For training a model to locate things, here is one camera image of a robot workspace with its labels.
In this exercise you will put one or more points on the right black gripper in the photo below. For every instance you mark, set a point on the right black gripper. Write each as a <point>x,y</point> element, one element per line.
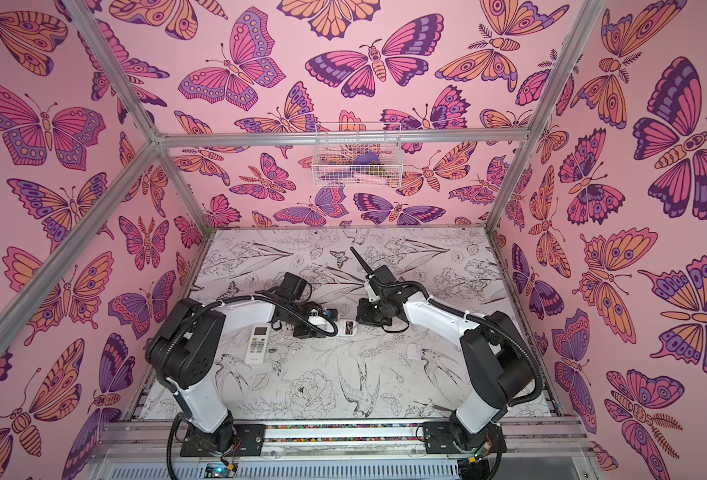
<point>376,285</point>

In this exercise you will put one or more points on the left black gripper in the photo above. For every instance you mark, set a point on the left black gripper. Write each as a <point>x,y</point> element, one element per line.
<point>309,333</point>

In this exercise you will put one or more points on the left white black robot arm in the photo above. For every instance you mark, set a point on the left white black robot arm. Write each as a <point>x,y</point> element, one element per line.
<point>185,349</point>

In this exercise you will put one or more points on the white battery cover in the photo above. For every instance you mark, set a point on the white battery cover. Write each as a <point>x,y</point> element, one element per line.
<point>414,352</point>

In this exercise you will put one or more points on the purple object in basket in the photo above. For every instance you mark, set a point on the purple object in basket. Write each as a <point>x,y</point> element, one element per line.
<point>367,159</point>

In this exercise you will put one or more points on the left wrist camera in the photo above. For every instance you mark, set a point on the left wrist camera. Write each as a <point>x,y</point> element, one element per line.
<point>323,318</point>

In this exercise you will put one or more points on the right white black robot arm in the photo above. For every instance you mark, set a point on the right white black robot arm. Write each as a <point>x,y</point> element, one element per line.
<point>502,370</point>

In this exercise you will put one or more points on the white wire basket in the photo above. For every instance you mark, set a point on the white wire basket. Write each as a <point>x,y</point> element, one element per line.
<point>361,154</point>

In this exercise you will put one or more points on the white remote with display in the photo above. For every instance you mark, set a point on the white remote with display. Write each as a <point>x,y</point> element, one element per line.
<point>338,328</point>

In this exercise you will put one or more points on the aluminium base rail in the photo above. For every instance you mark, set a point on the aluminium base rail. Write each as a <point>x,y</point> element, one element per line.
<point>533,448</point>

